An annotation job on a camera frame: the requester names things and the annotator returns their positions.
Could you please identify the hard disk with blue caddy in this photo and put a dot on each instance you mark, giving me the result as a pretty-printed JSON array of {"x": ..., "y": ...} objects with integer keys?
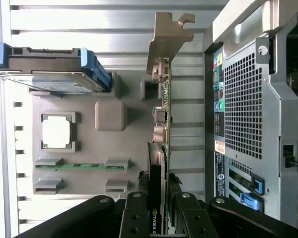
[{"x": 52, "y": 57}]

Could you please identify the open black PC case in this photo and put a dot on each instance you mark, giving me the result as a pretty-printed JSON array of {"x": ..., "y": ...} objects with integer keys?
[{"x": 243, "y": 99}]

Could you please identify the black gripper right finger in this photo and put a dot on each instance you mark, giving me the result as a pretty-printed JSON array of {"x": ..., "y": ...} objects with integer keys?
[{"x": 193, "y": 218}]

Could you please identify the grey parts rack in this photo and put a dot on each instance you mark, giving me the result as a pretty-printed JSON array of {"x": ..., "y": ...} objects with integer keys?
[{"x": 87, "y": 143}]

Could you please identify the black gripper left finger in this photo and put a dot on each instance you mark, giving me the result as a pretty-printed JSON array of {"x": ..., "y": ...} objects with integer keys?
[{"x": 134, "y": 215}]

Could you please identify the silver CPU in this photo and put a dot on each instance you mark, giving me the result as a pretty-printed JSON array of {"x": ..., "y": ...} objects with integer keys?
[{"x": 57, "y": 132}]

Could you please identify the green RAM stick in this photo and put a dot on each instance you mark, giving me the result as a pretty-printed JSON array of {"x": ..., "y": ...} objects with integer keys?
[{"x": 89, "y": 165}]

